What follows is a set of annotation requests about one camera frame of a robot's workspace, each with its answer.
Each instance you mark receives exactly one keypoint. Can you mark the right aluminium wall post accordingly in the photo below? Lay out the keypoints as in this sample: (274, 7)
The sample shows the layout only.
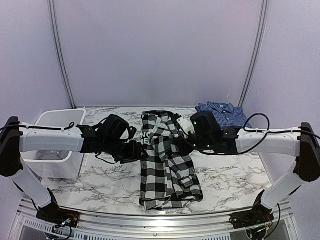
(256, 52)

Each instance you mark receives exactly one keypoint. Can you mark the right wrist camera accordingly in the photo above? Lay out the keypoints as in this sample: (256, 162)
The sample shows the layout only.
(186, 126)

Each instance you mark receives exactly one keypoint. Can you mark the folded blue checkered shirt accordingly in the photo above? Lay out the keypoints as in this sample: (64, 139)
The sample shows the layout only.
(226, 115)

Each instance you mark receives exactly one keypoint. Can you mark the grey cloth in bin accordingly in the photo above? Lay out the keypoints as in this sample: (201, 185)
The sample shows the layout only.
(51, 155)

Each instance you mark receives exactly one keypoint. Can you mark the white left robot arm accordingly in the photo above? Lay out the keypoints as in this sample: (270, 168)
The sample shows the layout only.
(113, 136)

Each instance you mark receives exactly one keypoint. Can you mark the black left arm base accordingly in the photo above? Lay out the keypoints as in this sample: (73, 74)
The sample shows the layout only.
(54, 214)

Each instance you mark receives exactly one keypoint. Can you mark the aluminium front frame rail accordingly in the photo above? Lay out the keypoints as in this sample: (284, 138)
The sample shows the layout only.
(109, 226)

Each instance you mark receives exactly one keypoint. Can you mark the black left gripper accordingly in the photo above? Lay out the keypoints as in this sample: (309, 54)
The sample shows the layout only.
(134, 154)

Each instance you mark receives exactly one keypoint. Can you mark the black white checkered shirt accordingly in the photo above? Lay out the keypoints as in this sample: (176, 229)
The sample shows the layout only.
(168, 180)

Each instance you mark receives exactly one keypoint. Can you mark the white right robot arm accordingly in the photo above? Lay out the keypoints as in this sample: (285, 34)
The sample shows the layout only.
(201, 132)

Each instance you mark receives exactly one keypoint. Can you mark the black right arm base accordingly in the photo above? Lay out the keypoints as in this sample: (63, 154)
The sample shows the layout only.
(257, 215)

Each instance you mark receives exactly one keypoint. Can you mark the white plastic bin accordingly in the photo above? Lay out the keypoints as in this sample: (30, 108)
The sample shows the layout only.
(69, 167)

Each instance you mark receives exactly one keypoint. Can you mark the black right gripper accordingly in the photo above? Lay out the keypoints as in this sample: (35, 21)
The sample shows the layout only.
(180, 144)

